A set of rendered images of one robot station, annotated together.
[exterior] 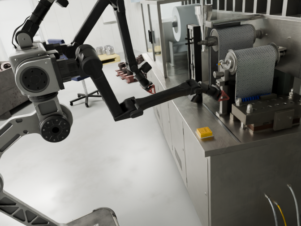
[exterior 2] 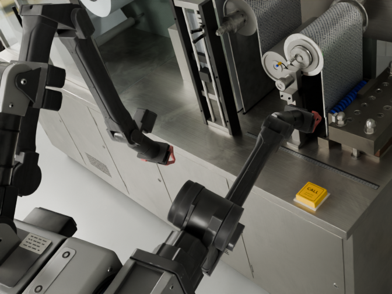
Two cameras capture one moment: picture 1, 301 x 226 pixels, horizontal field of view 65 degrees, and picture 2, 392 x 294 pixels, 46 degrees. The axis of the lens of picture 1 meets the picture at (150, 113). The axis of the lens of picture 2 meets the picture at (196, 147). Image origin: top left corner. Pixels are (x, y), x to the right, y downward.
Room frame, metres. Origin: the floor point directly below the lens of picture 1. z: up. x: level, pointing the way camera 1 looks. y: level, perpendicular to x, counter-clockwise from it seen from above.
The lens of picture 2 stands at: (0.45, 0.43, 2.02)
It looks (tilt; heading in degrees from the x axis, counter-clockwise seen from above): 39 degrees down; 332
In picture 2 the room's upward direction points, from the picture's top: 17 degrees counter-clockwise
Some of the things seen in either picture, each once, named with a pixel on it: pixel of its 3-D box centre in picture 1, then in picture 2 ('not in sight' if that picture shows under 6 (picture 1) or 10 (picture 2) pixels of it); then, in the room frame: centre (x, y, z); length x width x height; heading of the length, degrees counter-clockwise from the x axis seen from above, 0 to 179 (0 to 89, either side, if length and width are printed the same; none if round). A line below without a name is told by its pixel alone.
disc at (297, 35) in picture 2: (231, 62); (303, 55); (1.36, -0.51, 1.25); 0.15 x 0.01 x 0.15; 6
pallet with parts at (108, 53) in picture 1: (94, 56); not in sight; (7.22, 1.43, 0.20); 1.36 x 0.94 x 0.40; 112
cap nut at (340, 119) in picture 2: (239, 101); (340, 117); (1.23, -0.52, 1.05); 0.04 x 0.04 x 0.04
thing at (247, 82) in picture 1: (254, 84); (343, 76); (1.31, -0.64, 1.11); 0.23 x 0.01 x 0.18; 96
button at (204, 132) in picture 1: (204, 132); (311, 194); (1.17, -0.30, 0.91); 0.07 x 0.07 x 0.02; 6
